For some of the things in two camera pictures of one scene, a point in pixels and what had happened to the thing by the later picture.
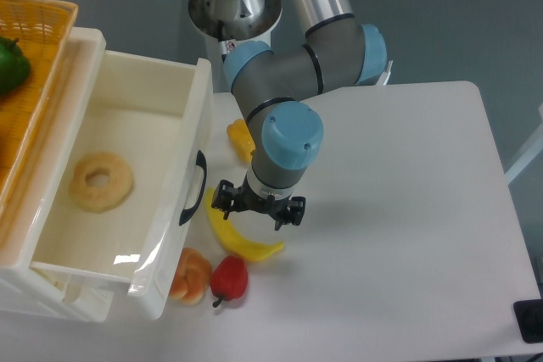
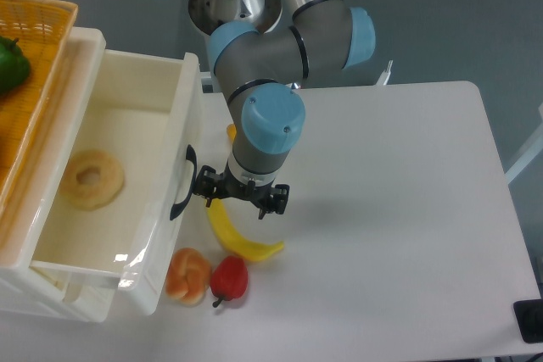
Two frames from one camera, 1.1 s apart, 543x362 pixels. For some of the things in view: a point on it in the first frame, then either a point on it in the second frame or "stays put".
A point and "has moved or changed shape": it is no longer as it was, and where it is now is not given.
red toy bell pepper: [229, 278] stays put
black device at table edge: [529, 318] stays put
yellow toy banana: [228, 233] stays put
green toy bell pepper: [14, 66] stays put
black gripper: [230, 198] to [231, 186]
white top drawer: [155, 113] has moved or changed shape
